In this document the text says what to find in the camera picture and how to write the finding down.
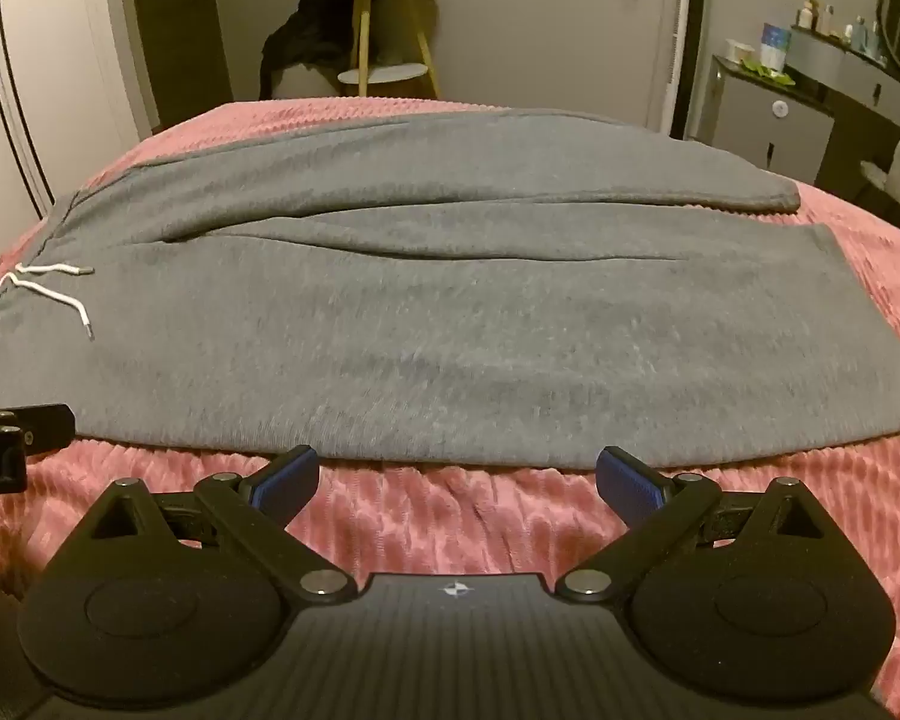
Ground grey cabinet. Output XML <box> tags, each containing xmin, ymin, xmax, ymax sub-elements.
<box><xmin>707</xmin><ymin>54</ymin><xmax>839</xmax><ymax>185</ymax></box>

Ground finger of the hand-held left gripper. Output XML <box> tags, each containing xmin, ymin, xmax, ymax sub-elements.
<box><xmin>4</xmin><ymin>403</ymin><xmax>77</xmax><ymax>455</ymax></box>

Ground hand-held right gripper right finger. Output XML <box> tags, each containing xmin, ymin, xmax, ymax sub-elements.
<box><xmin>557</xmin><ymin>445</ymin><xmax>827</xmax><ymax>605</ymax></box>

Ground green packet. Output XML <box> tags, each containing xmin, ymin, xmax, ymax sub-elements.
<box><xmin>741</xmin><ymin>60</ymin><xmax>797</xmax><ymax>88</ymax></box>

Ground black garment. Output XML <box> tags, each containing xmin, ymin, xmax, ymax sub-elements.
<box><xmin>260</xmin><ymin>0</ymin><xmax>362</xmax><ymax>98</ymax></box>

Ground white round side table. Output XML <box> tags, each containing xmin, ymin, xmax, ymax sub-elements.
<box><xmin>316</xmin><ymin>0</ymin><xmax>441</xmax><ymax>100</ymax></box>

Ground pink ribbed blanket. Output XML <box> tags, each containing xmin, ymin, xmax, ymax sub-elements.
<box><xmin>0</xmin><ymin>94</ymin><xmax>900</xmax><ymax>720</ymax></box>

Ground grey sweatpants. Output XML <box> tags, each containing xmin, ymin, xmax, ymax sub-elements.
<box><xmin>0</xmin><ymin>106</ymin><xmax>900</xmax><ymax>467</ymax></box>

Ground grey vanity table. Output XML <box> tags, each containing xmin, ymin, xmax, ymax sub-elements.
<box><xmin>790</xmin><ymin>24</ymin><xmax>900</xmax><ymax>188</ymax></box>

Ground blue and white box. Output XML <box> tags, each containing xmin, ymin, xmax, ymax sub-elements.
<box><xmin>760</xmin><ymin>23</ymin><xmax>793</xmax><ymax>73</ymax></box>

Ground white wardrobe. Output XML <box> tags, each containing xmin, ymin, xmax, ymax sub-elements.
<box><xmin>0</xmin><ymin>0</ymin><xmax>155</xmax><ymax>245</ymax></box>

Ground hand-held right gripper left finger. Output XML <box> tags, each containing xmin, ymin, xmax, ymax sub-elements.
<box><xmin>82</xmin><ymin>445</ymin><xmax>351</xmax><ymax>605</ymax></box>

